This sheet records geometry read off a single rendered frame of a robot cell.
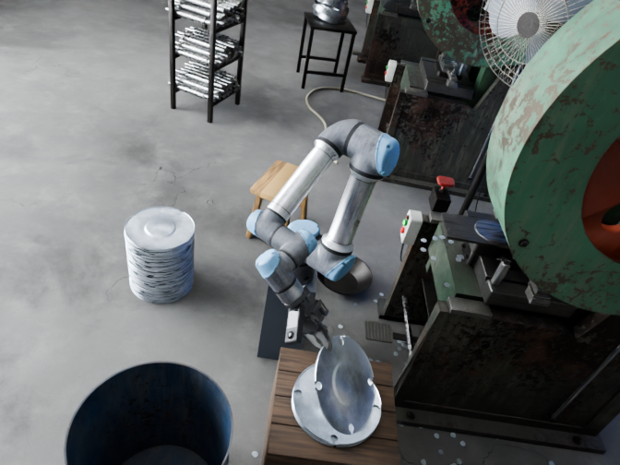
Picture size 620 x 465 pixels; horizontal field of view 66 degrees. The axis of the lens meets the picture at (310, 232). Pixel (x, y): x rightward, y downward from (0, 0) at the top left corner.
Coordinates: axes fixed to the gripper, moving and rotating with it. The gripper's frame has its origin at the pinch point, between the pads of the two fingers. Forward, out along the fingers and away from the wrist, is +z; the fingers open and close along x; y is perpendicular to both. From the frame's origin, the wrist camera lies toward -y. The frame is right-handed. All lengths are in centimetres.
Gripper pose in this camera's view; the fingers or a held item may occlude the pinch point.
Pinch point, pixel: (327, 350)
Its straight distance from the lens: 148.0
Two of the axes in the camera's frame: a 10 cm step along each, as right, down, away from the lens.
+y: 3.6, -5.5, 7.5
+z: 5.3, 7.8, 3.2
